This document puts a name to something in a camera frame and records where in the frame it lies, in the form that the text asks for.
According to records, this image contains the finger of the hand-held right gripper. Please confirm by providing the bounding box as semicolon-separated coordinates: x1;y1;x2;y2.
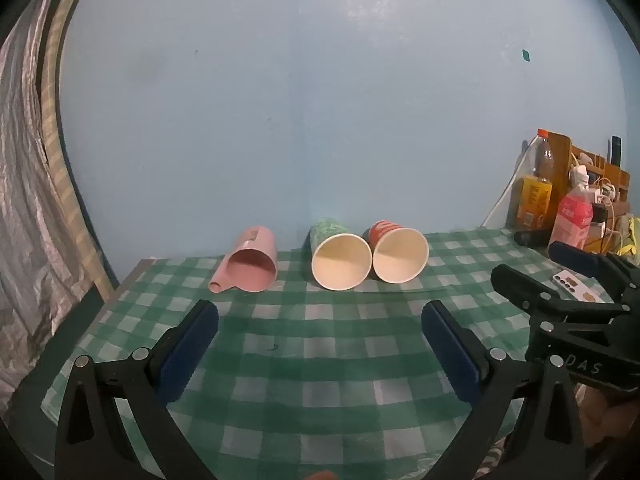
548;240;640;307
490;263;632;322

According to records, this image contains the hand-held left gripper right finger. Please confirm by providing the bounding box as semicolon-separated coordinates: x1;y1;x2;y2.
421;300;586;480

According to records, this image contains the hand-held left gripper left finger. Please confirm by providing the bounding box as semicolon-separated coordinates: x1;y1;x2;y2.
55;299;221;480

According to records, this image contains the pink plastic cup with handle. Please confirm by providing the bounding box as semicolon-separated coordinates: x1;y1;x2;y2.
208;226;279;295

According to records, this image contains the red paper cup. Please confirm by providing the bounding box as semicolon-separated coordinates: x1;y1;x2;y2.
368;220;430;284

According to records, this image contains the green paper cup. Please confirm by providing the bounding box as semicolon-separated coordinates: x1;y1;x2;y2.
308;217;374;291

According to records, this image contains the person's right hand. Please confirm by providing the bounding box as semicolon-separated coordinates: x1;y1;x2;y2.
575;383;640;442

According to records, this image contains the white card with dots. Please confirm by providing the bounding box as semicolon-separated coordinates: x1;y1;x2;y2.
549;269;607;304

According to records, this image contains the pink drink bottle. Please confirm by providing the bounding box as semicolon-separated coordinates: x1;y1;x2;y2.
548;165;594;251

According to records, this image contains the black cylindrical object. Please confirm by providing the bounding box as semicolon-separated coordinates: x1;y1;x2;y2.
513;230;552;247

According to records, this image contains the white charger plug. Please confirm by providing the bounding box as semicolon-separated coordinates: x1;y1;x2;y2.
584;184;620;241

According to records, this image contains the yellow cloth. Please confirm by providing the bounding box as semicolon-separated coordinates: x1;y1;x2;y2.
616;214;640;262

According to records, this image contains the orange-capped bottle with yellow label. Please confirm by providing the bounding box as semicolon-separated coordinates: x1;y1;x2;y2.
519;128;555;232

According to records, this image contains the wooden desk organizer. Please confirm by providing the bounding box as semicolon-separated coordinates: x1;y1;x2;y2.
546;132;632;213

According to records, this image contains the green checkered tablecloth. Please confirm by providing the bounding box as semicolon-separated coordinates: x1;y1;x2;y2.
42;227;617;480

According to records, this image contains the silver curtain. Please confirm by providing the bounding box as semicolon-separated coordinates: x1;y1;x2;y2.
0;0;97;413

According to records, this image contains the white cable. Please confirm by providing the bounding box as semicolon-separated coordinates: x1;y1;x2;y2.
482;149;532;229

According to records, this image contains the striped wooden frame strip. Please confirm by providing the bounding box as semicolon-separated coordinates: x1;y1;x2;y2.
39;0;115;301

